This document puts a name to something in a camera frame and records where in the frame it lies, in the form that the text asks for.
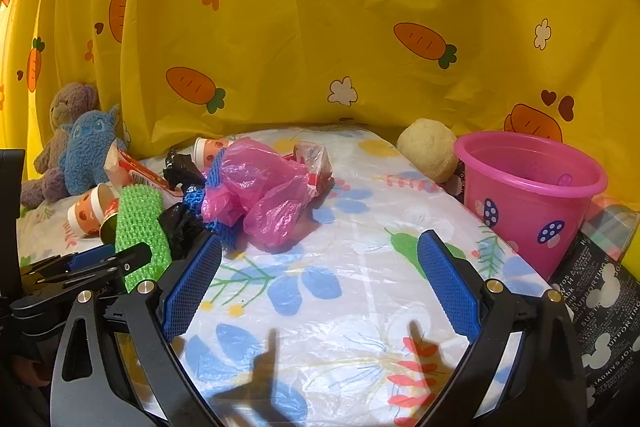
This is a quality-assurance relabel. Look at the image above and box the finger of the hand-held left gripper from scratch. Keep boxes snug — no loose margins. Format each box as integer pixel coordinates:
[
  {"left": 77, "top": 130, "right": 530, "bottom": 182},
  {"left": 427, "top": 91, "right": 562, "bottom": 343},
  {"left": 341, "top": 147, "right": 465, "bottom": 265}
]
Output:
[
  {"left": 20, "top": 244, "right": 118, "bottom": 279},
  {"left": 9, "top": 243, "right": 153, "bottom": 323}
]

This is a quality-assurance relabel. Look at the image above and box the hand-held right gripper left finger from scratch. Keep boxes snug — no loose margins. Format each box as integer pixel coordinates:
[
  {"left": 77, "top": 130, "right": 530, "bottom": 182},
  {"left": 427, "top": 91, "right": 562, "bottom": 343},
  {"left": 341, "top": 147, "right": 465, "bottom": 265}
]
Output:
[{"left": 50, "top": 229, "right": 223, "bottom": 427}]

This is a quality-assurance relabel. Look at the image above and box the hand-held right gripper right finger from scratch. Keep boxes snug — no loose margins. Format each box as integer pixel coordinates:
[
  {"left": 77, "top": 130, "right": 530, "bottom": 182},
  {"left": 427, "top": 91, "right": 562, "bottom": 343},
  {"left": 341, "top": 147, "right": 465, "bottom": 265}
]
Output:
[{"left": 416, "top": 229, "right": 586, "bottom": 427}]

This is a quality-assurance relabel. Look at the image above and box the apple print paper cup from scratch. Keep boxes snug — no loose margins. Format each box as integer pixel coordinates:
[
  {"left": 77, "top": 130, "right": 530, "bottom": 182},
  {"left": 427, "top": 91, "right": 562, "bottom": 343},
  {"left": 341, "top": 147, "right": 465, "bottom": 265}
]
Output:
[
  {"left": 66, "top": 183, "right": 121, "bottom": 239},
  {"left": 192, "top": 137, "right": 233, "bottom": 170}
]

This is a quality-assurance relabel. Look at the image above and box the pink plastic bucket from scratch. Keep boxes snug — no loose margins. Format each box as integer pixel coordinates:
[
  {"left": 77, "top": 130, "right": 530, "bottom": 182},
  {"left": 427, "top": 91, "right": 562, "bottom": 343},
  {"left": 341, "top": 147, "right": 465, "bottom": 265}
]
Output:
[{"left": 454, "top": 131, "right": 609, "bottom": 277}]

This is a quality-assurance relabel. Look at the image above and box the pink plastic bag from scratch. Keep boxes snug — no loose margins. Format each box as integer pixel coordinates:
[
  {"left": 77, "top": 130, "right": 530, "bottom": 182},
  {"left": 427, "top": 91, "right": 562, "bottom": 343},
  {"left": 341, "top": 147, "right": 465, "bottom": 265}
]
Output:
[{"left": 200, "top": 138, "right": 313, "bottom": 250}]

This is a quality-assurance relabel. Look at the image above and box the clear red snack wrapper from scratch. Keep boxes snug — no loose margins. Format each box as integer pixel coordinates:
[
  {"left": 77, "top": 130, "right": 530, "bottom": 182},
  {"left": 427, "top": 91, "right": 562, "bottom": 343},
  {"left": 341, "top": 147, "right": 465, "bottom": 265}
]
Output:
[{"left": 285, "top": 141, "right": 335, "bottom": 200}]

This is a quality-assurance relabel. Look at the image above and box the black plastic bag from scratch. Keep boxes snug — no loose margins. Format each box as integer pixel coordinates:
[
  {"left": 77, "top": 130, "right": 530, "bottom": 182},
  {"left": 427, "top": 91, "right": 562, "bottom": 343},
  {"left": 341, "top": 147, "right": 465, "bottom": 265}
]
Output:
[
  {"left": 162, "top": 148, "right": 208, "bottom": 195},
  {"left": 157, "top": 204, "right": 211, "bottom": 260}
]

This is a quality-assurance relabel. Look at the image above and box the green foam net sleeve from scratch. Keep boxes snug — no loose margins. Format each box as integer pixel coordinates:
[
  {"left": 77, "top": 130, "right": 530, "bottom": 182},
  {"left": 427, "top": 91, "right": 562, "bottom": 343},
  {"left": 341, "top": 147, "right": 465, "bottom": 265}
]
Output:
[{"left": 115, "top": 184, "right": 173, "bottom": 293}]

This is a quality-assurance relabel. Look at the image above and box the blue foam net sleeve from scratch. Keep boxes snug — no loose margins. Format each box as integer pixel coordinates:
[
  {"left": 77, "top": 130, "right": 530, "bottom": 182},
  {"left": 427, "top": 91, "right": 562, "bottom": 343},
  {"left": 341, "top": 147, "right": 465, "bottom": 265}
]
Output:
[{"left": 181, "top": 149, "right": 246, "bottom": 250}]

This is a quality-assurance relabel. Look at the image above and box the blue fuzzy plush toy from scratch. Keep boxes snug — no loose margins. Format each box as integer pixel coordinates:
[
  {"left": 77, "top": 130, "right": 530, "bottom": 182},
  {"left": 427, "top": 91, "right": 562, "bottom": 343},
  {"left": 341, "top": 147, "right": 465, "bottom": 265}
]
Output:
[{"left": 59, "top": 104, "right": 128, "bottom": 198}]

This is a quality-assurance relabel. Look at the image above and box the red and white snack package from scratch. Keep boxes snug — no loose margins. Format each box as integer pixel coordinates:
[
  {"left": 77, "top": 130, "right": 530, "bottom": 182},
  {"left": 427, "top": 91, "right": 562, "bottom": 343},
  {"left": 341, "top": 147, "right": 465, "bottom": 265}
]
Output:
[{"left": 102, "top": 144, "right": 183, "bottom": 200}]

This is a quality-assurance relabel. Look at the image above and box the purple teddy bear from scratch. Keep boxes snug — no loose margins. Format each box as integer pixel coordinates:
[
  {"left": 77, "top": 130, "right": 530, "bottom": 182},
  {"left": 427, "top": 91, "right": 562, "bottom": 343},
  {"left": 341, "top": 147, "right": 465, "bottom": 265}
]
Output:
[{"left": 20, "top": 82, "right": 101, "bottom": 210}]

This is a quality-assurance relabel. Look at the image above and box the floral plastic table cover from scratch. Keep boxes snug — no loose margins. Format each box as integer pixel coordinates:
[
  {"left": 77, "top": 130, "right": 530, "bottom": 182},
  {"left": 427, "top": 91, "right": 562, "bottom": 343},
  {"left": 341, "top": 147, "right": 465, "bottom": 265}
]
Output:
[{"left": 17, "top": 124, "right": 556, "bottom": 427}]

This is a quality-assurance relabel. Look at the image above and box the beige round plush ball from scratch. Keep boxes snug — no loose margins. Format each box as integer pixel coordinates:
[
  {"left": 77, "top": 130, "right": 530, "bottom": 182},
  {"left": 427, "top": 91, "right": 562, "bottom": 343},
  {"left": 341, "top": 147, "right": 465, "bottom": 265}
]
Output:
[{"left": 396, "top": 118, "right": 458, "bottom": 184}]

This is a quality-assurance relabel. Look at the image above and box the black printed bag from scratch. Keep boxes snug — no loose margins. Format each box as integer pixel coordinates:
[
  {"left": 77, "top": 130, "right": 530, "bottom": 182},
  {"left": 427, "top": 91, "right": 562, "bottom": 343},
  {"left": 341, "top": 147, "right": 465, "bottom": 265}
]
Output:
[{"left": 547, "top": 232, "right": 640, "bottom": 427}]

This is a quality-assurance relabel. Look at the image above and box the plaid cloth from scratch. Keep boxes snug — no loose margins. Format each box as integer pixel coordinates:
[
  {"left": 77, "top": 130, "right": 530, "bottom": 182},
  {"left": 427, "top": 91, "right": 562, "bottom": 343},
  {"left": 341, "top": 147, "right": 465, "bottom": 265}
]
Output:
[{"left": 582, "top": 204, "right": 638, "bottom": 258}]

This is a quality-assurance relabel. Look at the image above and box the yellow carrot print curtain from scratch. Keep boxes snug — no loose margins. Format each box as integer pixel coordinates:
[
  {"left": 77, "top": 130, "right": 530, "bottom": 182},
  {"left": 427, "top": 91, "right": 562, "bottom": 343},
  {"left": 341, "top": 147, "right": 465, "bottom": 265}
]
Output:
[{"left": 0, "top": 0, "right": 640, "bottom": 278}]

